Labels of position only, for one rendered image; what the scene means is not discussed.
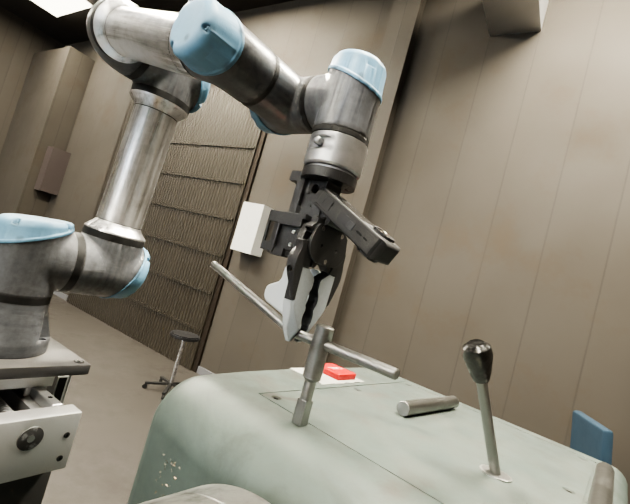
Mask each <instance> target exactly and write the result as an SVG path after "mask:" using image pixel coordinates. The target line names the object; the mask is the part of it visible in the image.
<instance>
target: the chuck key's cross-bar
mask: <svg viewBox="0 0 630 504"><path fill-rule="evenodd" d="M210 267H211V268H212V269H214V270H215V271H216V272H217V273H218V274H219V275H220V276H222V277H223V278H224V279H225V280H226V281H227V282H228V283H230V284H231V285H232V286H233V287H234V288H235V289H237V290H238V291H239V292H240V293H241V294H242V295H243V296H245V297H246V298H247V299H248V300H249V301H250V302H251V303H253V304H254V305H255V306H256V307H257V308H258V309H259V310H261V311H262V312H263V313H264V314H265V315H266V316H267V317H269V318H270V319H271V320H272V321H273V322H274V323H275V324H277V325H278V326H279V327H280V328H281V329H282V330H283V317H282V316H281V315H280V314H278V313H277V312H276V311H275V310H274V309H272V308H271V307H270V306H269V305H268V304H266V303H265V302H264V301H263V300H262V299H261V298H259V297H258V296H257V295H256V294H255V293H253V292H252V291H251V290H250V289H249V288H247V287H246V286H245V285H244V284H243V283H241V282H240V281H239V280H238V279H237V278H236V277H234V276H233V275H232V274H231V273H230V272H228V271H227V270H226V269H225V268H224V267H222V266H221V265H220V264H219V263H218V262H216V261H213V262H211V264H210ZM294 338H295V339H298V340H300V341H302V342H305V343H307V344H310V345H311V341H312V338H313V335H312V334H310V333H307V332H305V331H302V330H300V331H299V332H298V333H297V334H296V336H295V337H294ZM324 350H325V351H326V352H329V353H331V354H333V355H336V356H338V357H340V358H343V359H345V360H348V361H350V362H352V363H355V364H357V365H359V366H362V367H364V368H367V369H369V370H371V371H374V372H376V373H379V374H381V375H383V376H386V377H388V378H390V379H393V380H396V379H398V377H399V375H400V371H399V369H398V368H396V367H393V366H391V365H388V364H386V363H383V362H381V361H378V360H375V359H373V358H370V357H368V356H365V355H363V354H360V353H358V352H355V351H353V350H350V349H348V348H345V347H343V346H340V345H338V344H335V343H333V342H330V341H328V342H326V343H325V344H324Z"/></svg>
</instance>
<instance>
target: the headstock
mask: <svg viewBox="0 0 630 504"><path fill-rule="evenodd" d="M344 369H347V370H349V371H351V372H353V373H355V374H356V377H355V378H358V379H360V380H362V381H364V382H359V383H344V384H330V385H322V384H320V383H318V382H317V383H316V387H315V390H314V394H313V398H312V400H313V405H312V409H311V413H310V416H309V420H308V424H307V426H302V427H299V426H297V425H296V424H294V423H292V422H291V421H292V417H293V413H294V410H295V406H296V402H297V399H298V397H300V395H301V392H302V388H303V384H304V380H305V379H304V377H303V375H302V374H300V373H298V372H296V371H294V370H292V369H285V370H265V371H246V372H234V373H222V374H211V375H200V376H195V377H192V378H189V379H187V380H184V381H183V382H181V383H179V384H178V385H177V386H175V387H174V388H173V389H172V390H171V391H170V392H169V393H168V394H167V395H166V396H165V397H164V399H163V400H162V401H161V403H160V404H159V406H158V408H157V409H156V411H155V414H154V416H153V419H152V422H151V426H150V429H149V432H148V436H147V439H146V442H145V446H144V449H143V452H142V456H141V459H140V463H139V466H138V469H137V473H136V476H135V479H134V483H133V486H132V489H131V493H130V496H129V499H128V503H127V504H139V503H143V502H146V501H150V500H153V499H157V498H159V497H163V494H164V496H167V495H171V494H174V493H178V492H181V491H185V490H188V489H192V488H195V487H198V486H202V485H208V484H226V485H232V486H236V487H239V488H242V489H245V490H248V491H250V492H252V493H254V494H256V495H258V496H260V497H261V498H263V499H265V500H266V501H268V502H269V503H270V504H587V501H588V497H589V493H590V489H591V485H592V480H593V476H594V472H595V468H596V465H597V464H598V463H600V462H602V461H600V460H597V459H595V458H593V457H590V456H588V455H585V454H583V453H581V452H578V451H576V450H574V449H571V448H569V447H566V446H564V445H562V444H559V443H557V442H554V441H552V440H550V439H547V438H545V437H542V436H540V435H538V434H535V433H533V432H530V431H528V430H526V429H523V428H521V427H518V426H516V425H514V424H511V423H509V422H506V421H504V420H502V419H499V418H497V417H494V416H492V417H493V424H494V431H495V437H496V444H497V451H498V458H499V465H500V470H501V471H503V472H505V473H506V474H508V475H509V476H510V477H511V478H512V483H504V482H501V481H498V480H496V479H493V478H491V477H490V476H488V475H486V474H485V473H483V472H482V471H481V470H480V468H479V466H480V465H482V464H483V465H489V464H488V458H487V451H486V445H485V438H484V431H483V425H482V418H481V412H480V410H478V409H475V408H473V407H470V406H468V405H466V404H463V403H461V402H459V405H458V407H456V408H452V409H446V410H440V411H435V412H429V413H423V414H417V415H411V416H405V417H403V416H401V415H399V413H398V412H397V404H398V403H399V402H400V401H407V400H416V399H425V398H435V397H444V395H442V394H439V393H437V392H434V391H432V390H430V389H427V388H425V387H422V386H420V385H418V384H415V383H413V382H410V381H408V380H406V379H403V378H401V377H398V379H396V380H393V379H390V378H388V377H386V376H383V375H381V374H379V373H376V372H374V371H371V370H369V369H367V368H364V367H363V368H344ZM163 454H165V455H163ZM170 458H171V459H170ZM166 460H167V461H166ZM167 462H168V463H167ZM171 462H172V465H173V464H174V463H175V462H176V463H175V466H172V465H171ZM164 463H165V464H164ZM164 466H166V467H164ZM179 467H180V468H179ZM164 468H165V469H164ZM171 469H172V470H171ZM159 471H161V472H160V473H161V475H160V473H159ZM171 471H172V472H171ZM160 476H161V477H160ZM174 477H175V478H176V480H175V479H174ZM156 479H157V480H156ZM162 484H163V485H162ZM165 484H167V485H168V487H167V486H165ZM155 491H157V492H156V494H155ZM161 495H162V496H161Z"/></svg>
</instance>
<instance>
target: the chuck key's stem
mask: <svg viewBox="0 0 630 504"><path fill-rule="evenodd" d="M333 333H334V328H333V327H330V326H328V325H324V324H319V323H318V324H316V327H315V330H314V334H313V338H312V341H311V345H310V349H309V352H308V356H307V360H306V363H305V367H304V371H303V377H304V379H305V380H304V384H303V388H302V392H301V395H300V397H298V399H297V402H296V406H295V410H294V413H293V417H292V421H291V422H292V423H294V424H296V425H297V426H299V427H302V426H307V424H308V420H309V416H310V413H311V409H312V405H313V400H312V398H313V394H314V390H315V387H316V383H317V382H319V381H320V380H321V378H322V374H323V370H324V367H325V363H326V359H327V355H328V352H326V351H325V350H324V344H325V343H326V342H328V341H330V342H331V341H332V337H333Z"/></svg>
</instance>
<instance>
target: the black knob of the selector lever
mask: <svg viewBox="0 0 630 504"><path fill-rule="evenodd" d="M462 357H463V359H464V362H465V364H466V366H467V369H468V371H469V374H470V375H471V377H472V379H473V381H474V382H475V383H478V384H485V383H488V382H489V381H490V377H491V372H492V364H493V352H492V348H491V345H490V344H489V343H488V342H486V341H483V340H480V339H473V340H470V341H468V342H466V343H465V344H463V346H462Z"/></svg>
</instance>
